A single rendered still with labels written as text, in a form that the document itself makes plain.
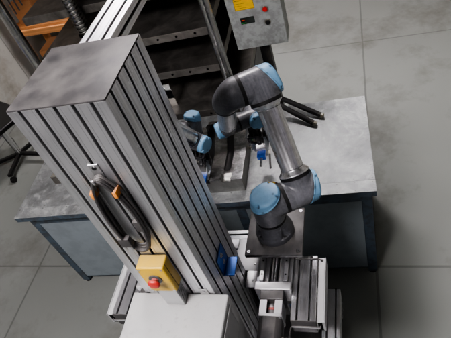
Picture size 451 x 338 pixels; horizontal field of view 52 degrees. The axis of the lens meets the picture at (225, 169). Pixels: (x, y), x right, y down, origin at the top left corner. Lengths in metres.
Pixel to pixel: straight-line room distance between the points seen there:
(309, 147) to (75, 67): 1.58
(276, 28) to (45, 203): 1.67
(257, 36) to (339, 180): 1.00
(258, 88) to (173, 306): 0.77
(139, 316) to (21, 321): 2.08
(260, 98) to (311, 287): 0.72
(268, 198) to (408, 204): 1.68
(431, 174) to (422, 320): 1.05
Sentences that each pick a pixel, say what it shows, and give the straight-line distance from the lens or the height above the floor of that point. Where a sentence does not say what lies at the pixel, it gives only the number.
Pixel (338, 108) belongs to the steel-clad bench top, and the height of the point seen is 0.80.
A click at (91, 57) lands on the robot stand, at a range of 1.15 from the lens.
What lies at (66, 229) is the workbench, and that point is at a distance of 2.96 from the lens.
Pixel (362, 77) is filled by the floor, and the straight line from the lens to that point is 4.21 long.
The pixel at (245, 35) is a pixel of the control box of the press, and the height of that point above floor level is 1.16.
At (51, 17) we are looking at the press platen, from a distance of 3.03.
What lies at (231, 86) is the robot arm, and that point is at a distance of 1.60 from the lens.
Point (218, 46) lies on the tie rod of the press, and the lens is 2.69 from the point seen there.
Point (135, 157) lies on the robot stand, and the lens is 1.07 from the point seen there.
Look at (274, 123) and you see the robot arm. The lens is 1.64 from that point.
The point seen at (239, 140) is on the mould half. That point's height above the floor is 0.91.
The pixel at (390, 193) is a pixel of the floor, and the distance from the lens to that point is 3.26.
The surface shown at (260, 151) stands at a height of 0.94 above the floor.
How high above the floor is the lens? 2.51
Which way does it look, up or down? 44 degrees down
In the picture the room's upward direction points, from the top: 21 degrees counter-clockwise
